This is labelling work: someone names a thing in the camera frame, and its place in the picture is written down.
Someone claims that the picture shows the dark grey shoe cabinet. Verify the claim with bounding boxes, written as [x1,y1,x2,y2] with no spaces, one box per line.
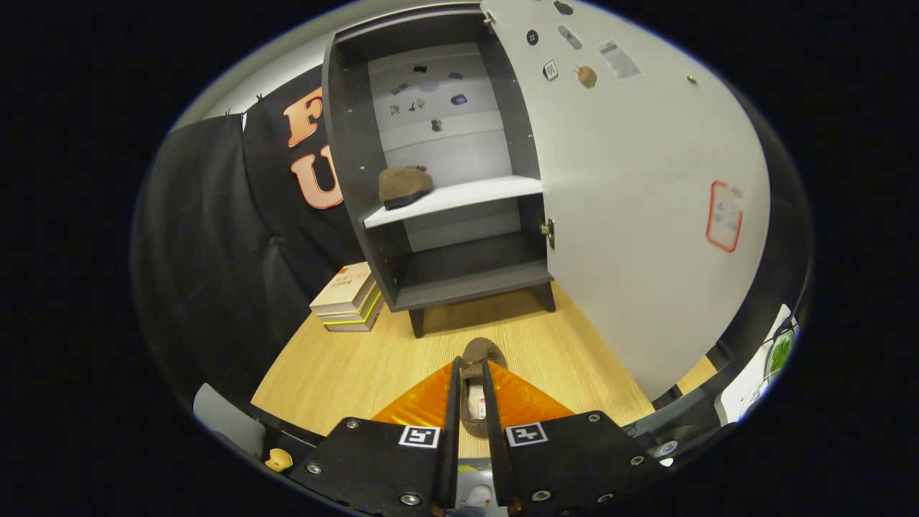
[322,4,557,338]

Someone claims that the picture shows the beige book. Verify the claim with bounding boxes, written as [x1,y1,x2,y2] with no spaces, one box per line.
[309,261,377,317]

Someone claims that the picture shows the brown fuzzy shoe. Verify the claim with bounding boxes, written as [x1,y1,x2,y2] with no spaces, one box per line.
[459,337,508,439]
[378,165,434,211]

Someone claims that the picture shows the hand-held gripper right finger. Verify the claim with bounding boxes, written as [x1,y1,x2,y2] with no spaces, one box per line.
[481,359,672,517]

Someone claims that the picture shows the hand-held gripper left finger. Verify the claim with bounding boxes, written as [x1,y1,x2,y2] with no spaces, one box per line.
[302,357,462,517]

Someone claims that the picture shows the black backdrop cloth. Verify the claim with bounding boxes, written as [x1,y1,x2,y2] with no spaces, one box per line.
[131,65,813,414]

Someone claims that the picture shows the dark book with yellow edge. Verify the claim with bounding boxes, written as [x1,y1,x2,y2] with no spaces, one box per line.
[321,286,386,333]

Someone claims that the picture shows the white shoe cabinet door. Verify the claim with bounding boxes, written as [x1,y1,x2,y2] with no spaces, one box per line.
[480,0,773,401]

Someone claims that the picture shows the white and green object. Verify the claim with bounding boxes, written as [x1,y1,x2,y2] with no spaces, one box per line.
[717,304,799,426]

